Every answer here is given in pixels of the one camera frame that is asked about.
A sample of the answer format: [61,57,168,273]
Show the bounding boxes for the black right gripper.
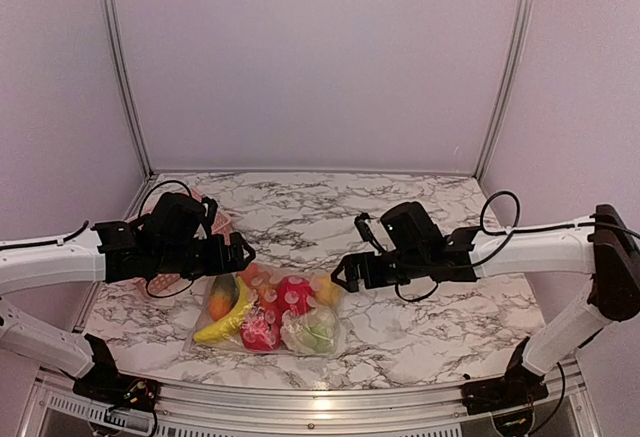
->
[330,248,428,293]

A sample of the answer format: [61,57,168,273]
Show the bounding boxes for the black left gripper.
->
[153,230,256,280]

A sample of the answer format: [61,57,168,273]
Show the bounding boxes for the yellow fake lemon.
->
[311,275,341,308]

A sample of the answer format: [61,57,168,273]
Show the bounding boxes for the orange green fake mango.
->
[208,274,238,322]

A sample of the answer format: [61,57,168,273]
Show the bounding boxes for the yellow fake banana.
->
[193,277,253,344]

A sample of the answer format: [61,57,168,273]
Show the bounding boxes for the red fake dragon fruit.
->
[240,307,281,353]
[276,276,315,315]

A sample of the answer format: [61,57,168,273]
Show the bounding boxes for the clear zip top bag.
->
[185,263,343,356]

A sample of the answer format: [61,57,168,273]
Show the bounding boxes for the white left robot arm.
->
[1,222,256,402]

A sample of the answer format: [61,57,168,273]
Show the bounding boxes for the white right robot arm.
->
[331,202,639,405]

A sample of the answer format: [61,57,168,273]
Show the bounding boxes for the pink plastic basket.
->
[124,190,236,301]

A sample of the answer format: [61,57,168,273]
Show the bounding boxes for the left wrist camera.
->
[141,192,218,252]

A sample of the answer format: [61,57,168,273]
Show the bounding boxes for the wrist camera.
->
[141,192,218,252]
[354,201,446,263]

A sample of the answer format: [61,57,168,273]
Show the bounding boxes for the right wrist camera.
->
[354,201,446,263]

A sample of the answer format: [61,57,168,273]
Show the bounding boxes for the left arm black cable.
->
[134,179,211,299]

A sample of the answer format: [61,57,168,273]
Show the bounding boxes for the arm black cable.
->
[134,179,211,299]
[394,189,521,302]

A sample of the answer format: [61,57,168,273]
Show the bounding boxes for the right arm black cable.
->
[394,189,521,302]

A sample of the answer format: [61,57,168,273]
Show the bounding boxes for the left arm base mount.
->
[73,334,160,412]

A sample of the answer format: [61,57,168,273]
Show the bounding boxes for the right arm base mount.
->
[461,337,549,415]

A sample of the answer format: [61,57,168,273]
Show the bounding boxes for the front aluminium rail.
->
[17,360,602,436]

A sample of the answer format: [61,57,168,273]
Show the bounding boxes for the left aluminium frame post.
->
[101,0,153,179]

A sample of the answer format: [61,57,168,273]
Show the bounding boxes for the aluminium frame post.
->
[473,0,534,182]
[101,0,153,179]

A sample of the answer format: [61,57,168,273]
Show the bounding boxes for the right aluminium frame post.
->
[473,0,534,182]

